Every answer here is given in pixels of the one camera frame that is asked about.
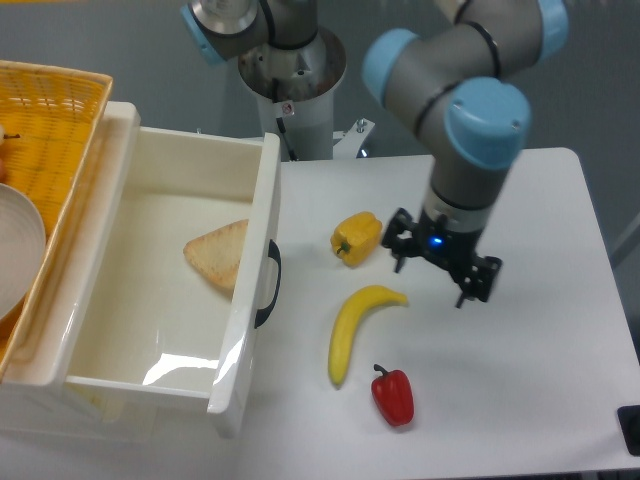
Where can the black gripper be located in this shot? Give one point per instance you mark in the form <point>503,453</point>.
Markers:
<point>435,240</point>

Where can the triangle toasted bread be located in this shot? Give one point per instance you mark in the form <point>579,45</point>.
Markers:
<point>216,255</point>

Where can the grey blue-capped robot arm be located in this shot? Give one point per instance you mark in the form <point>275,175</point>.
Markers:
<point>451,92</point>

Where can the upper white drawer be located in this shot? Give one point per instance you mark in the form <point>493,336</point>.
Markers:
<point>156,333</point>

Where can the white drawer cabinet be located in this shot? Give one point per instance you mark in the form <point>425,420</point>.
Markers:
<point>35,395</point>

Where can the yellow banana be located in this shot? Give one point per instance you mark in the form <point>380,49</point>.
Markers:
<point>347,322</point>

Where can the yellow bell pepper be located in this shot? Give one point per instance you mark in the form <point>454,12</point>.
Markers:
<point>355,238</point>

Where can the red bell pepper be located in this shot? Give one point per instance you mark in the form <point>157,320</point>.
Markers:
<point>392,394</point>

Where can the black device at table edge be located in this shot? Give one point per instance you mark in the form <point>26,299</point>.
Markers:
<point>629,420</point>

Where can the white ribbed bowl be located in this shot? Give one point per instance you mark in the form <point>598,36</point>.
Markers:
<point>23,241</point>

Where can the yellow woven basket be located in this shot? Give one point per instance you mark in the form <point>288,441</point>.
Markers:
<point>57,112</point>

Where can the white metal mounting bracket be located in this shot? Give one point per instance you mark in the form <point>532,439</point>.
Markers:
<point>352,143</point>

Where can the black drawer handle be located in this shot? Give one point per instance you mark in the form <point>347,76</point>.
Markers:
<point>271,284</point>

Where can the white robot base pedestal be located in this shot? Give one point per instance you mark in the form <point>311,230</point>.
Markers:
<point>294,92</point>

